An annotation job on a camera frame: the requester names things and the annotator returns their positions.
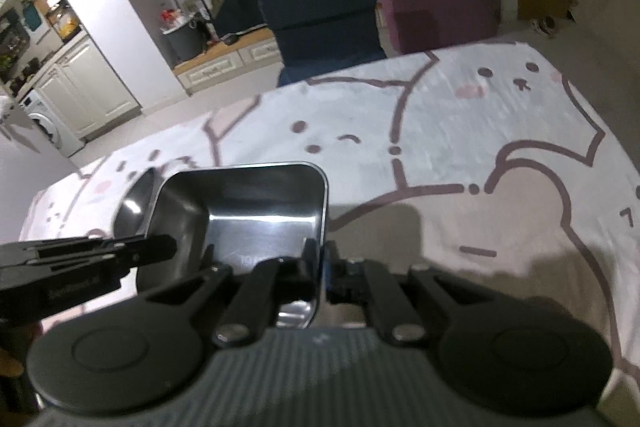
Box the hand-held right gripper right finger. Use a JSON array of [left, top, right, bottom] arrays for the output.
[[322, 242, 506, 348]]

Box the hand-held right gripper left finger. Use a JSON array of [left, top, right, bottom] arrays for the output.
[[137, 237, 326, 348]]

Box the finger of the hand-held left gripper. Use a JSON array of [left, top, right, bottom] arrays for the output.
[[0, 234, 177, 280]]

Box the round steel bowl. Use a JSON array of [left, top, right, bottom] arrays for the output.
[[111, 168, 168, 242]]

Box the rectangular steel tray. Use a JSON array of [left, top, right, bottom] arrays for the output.
[[135, 162, 330, 330]]

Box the white washing machine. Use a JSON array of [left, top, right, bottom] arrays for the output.
[[20, 89, 83, 158]]

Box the white kitchen cabinet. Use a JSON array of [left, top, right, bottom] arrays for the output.
[[15, 34, 143, 142]]

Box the bear printed blanket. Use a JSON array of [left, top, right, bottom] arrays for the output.
[[20, 39, 640, 408]]

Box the low cabinet with wooden top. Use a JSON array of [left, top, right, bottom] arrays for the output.
[[172, 27, 286, 92]]

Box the grey trash bin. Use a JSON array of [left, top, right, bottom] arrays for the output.
[[162, 19, 206, 62]]

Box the dark blue sofa chair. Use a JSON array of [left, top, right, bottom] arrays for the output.
[[247, 0, 388, 88]]

